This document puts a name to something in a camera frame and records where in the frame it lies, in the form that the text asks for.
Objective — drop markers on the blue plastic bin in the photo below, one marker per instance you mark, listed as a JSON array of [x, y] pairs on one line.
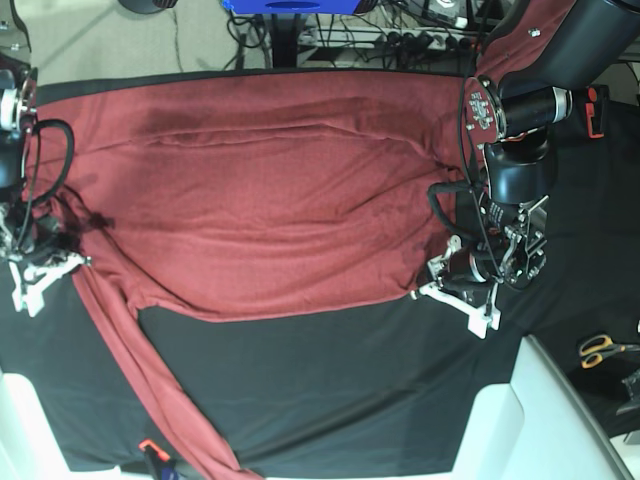
[[248, 7]]

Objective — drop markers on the red long-sleeve T-shirt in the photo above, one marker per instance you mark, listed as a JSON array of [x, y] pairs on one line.
[[248, 198]]

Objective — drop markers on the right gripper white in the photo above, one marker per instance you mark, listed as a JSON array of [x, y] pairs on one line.
[[31, 280]]

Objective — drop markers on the white foam block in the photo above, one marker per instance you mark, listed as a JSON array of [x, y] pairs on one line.
[[536, 426], [29, 449]]

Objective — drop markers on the white foam block right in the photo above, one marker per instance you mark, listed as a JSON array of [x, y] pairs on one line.
[[536, 426]]

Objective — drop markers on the orange clamp at bottom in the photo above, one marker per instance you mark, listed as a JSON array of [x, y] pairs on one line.
[[149, 447]]

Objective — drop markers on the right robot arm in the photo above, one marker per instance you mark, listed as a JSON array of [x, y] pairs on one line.
[[36, 249]]

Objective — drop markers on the black metal bracket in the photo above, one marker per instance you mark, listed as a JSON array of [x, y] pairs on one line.
[[631, 384]]

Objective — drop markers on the black table cloth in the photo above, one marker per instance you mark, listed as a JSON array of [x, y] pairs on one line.
[[376, 390]]

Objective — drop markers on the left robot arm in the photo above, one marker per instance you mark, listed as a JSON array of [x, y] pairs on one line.
[[531, 71]]

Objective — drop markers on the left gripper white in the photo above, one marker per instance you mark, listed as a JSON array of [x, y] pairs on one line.
[[460, 279]]

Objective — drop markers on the white foam block left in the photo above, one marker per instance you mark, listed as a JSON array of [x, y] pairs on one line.
[[29, 449]]

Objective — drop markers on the orange and black clamp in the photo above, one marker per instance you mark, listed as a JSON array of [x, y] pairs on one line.
[[596, 106]]

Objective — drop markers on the yellow-handled scissors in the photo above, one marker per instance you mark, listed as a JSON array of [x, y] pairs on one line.
[[597, 349]]

